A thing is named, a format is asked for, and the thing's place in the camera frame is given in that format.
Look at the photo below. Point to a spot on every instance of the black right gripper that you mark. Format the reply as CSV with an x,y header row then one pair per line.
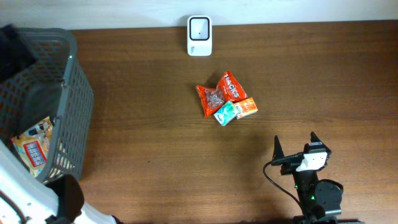
x,y
278,153

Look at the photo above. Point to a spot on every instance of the grey plastic basket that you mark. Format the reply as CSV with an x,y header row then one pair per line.
x,y
54,87

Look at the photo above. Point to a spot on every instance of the teal tissue pack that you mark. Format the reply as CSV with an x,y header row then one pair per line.
x,y
226,113

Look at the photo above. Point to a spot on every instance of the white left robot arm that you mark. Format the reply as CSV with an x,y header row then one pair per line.
x,y
24,199

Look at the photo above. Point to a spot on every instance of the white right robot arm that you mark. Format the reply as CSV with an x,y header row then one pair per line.
x,y
318,199

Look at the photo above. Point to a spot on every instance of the yellow snack bag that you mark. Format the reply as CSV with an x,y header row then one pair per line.
x,y
33,145

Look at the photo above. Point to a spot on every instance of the red Hacks candy bag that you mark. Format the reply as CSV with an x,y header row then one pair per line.
x,y
227,89

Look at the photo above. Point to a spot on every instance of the orange tissue pack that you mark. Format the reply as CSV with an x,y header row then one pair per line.
x,y
246,107

